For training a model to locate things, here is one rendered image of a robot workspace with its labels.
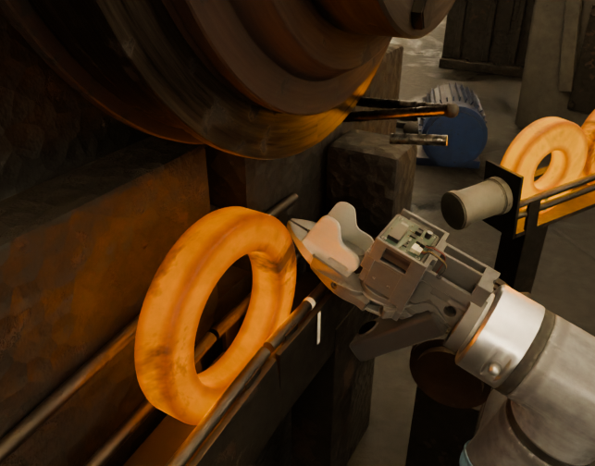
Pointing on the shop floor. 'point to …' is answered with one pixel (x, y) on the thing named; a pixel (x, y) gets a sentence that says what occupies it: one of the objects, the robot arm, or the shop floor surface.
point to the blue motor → (454, 129)
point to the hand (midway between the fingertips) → (296, 233)
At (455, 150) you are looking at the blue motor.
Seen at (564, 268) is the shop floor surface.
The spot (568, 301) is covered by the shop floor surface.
